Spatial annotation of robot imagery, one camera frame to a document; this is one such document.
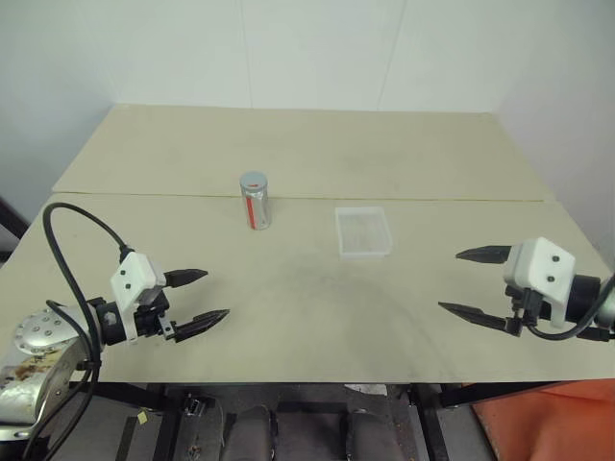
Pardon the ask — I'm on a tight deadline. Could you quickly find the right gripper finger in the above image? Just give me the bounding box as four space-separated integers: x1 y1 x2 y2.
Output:
437 301 523 337
455 244 515 266

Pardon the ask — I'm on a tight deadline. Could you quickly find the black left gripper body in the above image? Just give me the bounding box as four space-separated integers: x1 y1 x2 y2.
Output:
134 286 178 343

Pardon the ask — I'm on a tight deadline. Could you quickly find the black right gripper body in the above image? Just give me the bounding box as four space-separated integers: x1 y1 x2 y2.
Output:
504 283 554 337

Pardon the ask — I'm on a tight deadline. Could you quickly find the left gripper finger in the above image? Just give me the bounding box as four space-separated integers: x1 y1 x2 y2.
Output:
172 308 232 344
162 267 209 290

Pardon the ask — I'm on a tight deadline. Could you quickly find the silver red can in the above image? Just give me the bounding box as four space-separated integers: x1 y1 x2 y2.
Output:
239 187 273 232

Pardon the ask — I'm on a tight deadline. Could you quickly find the clear plastic tray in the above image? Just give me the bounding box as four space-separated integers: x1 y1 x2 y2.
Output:
334 206 396 262

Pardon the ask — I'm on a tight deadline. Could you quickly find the orange sheet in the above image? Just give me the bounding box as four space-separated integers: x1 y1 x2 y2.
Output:
468 378 615 461

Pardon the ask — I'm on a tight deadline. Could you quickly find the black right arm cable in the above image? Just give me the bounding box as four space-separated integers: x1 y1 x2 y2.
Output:
521 273 615 344

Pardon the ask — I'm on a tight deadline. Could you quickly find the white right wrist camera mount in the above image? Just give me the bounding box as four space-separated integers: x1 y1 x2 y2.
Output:
502 236 577 330

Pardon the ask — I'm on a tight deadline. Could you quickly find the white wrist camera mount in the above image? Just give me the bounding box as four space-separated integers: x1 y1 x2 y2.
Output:
502 236 577 330
109 250 167 345

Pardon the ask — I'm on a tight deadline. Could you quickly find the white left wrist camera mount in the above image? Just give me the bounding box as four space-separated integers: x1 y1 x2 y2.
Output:
109 250 167 345

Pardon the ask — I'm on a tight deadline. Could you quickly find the black metal table frame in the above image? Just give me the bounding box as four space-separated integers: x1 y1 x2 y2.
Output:
69 382 578 461

